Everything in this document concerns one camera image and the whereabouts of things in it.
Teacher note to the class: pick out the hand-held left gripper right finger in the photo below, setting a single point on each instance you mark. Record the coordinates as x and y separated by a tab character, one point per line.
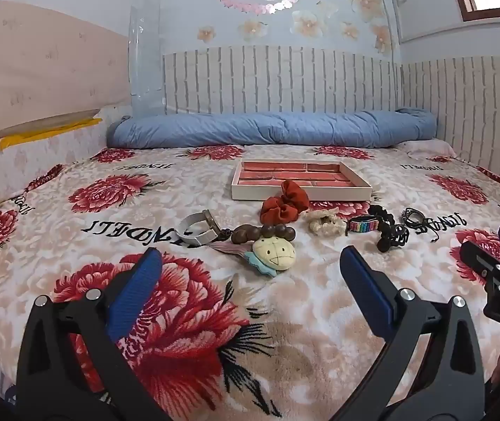
366	289

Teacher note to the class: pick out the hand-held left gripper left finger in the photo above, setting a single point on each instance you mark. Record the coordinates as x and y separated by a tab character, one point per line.
138	285

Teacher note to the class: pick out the black claw hair clip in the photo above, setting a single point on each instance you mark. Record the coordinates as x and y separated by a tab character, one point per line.
388	230

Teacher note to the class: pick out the cream claw hair clip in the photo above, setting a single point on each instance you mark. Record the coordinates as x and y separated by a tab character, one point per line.
324	224

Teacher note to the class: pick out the cream doll face hair clip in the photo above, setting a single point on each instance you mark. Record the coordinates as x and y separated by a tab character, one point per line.
274	254

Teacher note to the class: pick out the jewelry tray with red lining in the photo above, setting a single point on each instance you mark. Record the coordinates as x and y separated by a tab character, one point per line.
296	180

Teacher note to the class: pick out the red floral printed blanket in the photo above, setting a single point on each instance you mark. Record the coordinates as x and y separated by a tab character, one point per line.
144	210

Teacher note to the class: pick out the pink striped hair clip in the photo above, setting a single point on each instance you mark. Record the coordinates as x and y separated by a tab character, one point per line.
228	248

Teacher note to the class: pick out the red scrunchie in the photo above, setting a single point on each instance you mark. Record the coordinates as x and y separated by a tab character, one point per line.
282	204

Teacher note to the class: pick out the pink pillow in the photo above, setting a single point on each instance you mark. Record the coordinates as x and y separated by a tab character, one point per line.
429	147

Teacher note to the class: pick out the pale patterned bed sheet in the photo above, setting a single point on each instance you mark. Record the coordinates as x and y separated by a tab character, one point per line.
48	151

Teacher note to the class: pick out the wooden board with yellow tape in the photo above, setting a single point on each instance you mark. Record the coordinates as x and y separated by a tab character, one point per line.
48	129

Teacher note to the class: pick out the rolled blue quilt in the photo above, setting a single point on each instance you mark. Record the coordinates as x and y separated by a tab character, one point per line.
276	129

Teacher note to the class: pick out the clear plastic sheet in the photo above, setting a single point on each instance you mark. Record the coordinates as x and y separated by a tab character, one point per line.
146	61

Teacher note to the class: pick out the group of flower wall decals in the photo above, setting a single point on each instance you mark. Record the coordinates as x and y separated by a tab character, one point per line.
307	24

